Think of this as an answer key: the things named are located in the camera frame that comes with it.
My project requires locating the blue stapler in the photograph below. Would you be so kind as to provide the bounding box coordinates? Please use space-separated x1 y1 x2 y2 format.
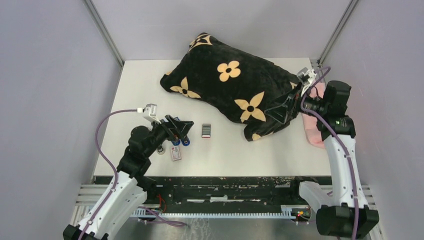
172 138 181 146
181 136 191 147

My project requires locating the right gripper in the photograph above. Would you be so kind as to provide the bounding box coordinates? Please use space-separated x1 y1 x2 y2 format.
265 80 329 124

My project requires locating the open box of staples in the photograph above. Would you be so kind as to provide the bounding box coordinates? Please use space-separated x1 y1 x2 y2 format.
201 123 212 139

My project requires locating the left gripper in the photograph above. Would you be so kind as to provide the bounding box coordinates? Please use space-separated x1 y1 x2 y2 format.
144 114 194 157

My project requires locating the pink cloth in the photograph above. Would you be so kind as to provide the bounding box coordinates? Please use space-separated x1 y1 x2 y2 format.
301 82 326 149

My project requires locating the closed red white staple box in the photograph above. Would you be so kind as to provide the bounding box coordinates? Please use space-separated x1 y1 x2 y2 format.
170 146 182 162

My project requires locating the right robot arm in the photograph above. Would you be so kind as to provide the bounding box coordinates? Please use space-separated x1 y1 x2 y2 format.
264 80 380 240

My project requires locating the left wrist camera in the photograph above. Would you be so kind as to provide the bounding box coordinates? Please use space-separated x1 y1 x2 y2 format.
136 103 161 124

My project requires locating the black pillow with beige flowers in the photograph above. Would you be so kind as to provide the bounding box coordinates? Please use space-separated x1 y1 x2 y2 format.
160 32 300 142

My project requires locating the white cable duct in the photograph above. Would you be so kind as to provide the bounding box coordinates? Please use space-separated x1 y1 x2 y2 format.
130 205 312 220

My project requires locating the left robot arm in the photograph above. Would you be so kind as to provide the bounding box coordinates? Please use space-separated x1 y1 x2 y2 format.
62 115 194 240

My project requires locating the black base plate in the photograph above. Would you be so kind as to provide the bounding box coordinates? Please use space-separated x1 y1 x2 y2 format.
92 175 334 215

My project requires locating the grey beige stapler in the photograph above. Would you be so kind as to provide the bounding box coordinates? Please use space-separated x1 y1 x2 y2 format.
156 145 165 155

